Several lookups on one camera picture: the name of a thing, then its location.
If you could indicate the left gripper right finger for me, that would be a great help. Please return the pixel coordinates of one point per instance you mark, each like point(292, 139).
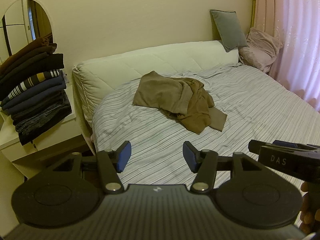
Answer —
point(202, 163)

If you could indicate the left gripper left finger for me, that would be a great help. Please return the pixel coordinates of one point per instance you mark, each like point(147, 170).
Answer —
point(110, 164)

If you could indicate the pink sheer curtain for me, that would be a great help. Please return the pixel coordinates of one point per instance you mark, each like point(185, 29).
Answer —
point(296, 24)

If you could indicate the person's right hand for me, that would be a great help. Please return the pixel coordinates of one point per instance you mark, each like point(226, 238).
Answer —
point(307, 216)

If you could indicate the grey square pillow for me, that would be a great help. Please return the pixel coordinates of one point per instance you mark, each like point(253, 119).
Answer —
point(229, 29)

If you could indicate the white bedside table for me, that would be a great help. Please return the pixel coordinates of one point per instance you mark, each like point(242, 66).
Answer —
point(69, 134)

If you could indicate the cream padded headboard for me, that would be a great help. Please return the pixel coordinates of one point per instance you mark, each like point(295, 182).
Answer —
point(95, 78)

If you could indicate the striped grey bed cover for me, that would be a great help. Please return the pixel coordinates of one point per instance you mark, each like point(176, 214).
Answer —
point(220, 109)

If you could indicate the olive brown pants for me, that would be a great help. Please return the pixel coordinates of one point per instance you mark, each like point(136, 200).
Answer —
point(182, 98)

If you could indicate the arched wall mirror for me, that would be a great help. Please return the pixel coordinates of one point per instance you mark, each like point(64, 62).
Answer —
point(23, 22)

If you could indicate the dark folded clothes stack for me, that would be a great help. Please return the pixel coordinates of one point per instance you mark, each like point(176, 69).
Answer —
point(33, 88)

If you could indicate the pink crumpled pillow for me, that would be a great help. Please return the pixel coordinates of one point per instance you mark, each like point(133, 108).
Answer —
point(262, 50)

